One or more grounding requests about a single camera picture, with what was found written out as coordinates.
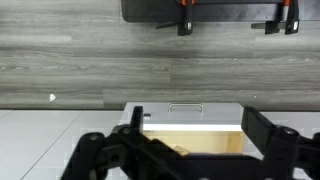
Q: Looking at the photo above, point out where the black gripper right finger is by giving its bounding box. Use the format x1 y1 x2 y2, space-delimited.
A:
241 106 320 180

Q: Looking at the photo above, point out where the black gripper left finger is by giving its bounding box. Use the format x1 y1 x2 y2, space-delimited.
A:
60 105 208 180

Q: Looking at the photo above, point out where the white wooden drawer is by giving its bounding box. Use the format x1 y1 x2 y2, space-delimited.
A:
118 101 249 158

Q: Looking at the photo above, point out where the white cabinet door with lock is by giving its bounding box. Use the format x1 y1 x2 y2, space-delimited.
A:
19 110 125 180

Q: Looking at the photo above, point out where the white base cabinet row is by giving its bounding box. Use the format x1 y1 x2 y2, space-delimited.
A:
0 109 83 180

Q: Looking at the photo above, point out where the black orange bar clamp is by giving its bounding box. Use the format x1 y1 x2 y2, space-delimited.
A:
250 0 300 36
155 0 196 37

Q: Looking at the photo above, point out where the black table plate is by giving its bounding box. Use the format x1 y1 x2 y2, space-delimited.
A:
120 0 320 24

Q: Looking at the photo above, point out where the silver drawer handle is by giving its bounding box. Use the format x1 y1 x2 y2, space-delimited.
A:
167 102 205 114

